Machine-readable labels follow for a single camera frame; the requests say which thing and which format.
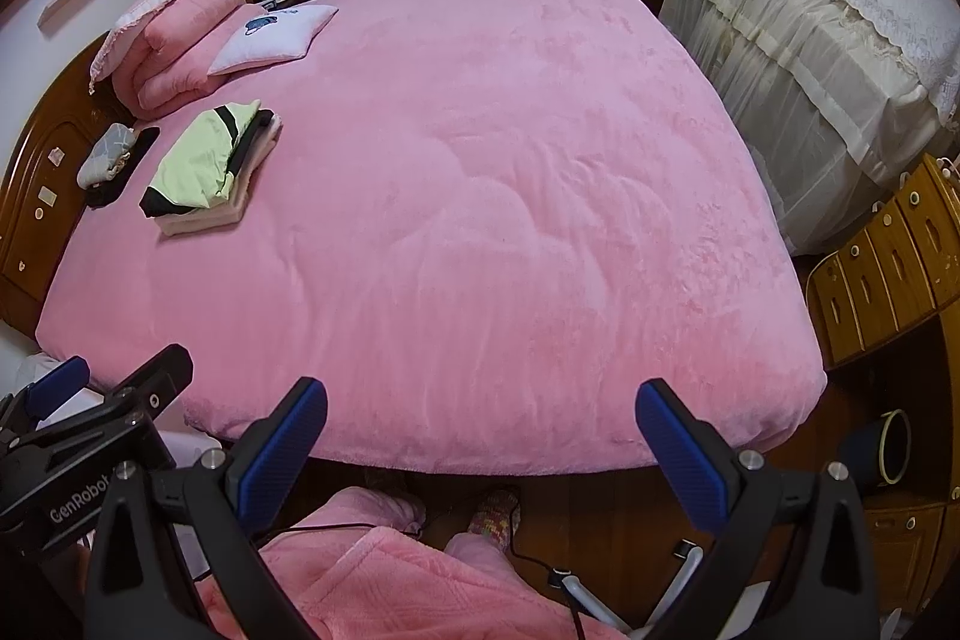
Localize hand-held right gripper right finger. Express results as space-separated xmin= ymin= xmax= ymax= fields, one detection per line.
xmin=634 ymin=379 xmax=878 ymax=640

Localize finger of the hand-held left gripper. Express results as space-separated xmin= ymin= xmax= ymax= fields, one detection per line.
xmin=75 ymin=344 xmax=194 ymax=431
xmin=15 ymin=356 xmax=91 ymax=423

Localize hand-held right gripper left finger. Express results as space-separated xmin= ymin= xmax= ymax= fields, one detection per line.
xmin=84 ymin=376 xmax=331 ymax=640

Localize green and black jacket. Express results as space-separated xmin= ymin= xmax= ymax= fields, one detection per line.
xmin=139 ymin=100 xmax=275 ymax=220

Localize folded cream clothes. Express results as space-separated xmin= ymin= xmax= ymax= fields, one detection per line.
xmin=154 ymin=111 xmax=284 ymax=238

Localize person's knitted slipper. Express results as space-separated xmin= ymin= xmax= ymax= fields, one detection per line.
xmin=465 ymin=490 xmax=522 ymax=547

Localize wooden headboard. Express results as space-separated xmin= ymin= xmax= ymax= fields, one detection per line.
xmin=0 ymin=31 xmax=140 ymax=341

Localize dark round trash bin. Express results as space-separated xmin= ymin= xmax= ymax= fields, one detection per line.
xmin=844 ymin=409 xmax=912 ymax=487

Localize black folded cloth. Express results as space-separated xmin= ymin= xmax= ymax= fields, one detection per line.
xmin=84 ymin=126 xmax=162 ymax=210

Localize grey patterned cloth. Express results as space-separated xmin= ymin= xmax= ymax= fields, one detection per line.
xmin=76 ymin=122 xmax=137 ymax=189

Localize low wooden cabinet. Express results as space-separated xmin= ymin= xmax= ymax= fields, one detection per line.
xmin=862 ymin=497 xmax=960 ymax=618

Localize wooden drawer cabinet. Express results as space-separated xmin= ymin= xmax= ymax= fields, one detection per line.
xmin=806 ymin=152 xmax=960 ymax=371

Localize pink bed blanket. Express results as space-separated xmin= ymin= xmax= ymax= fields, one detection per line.
xmin=34 ymin=0 xmax=830 ymax=477

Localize folded pink quilt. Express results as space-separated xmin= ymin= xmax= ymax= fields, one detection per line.
xmin=88 ymin=0 xmax=248 ymax=120

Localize white printed pillow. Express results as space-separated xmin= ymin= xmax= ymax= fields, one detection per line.
xmin=206 ymin=4 xmax=340 ymax=79

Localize white metal chair frame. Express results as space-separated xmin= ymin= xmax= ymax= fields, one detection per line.
xmin=547 ymin=542 xmax=706 ymax=640

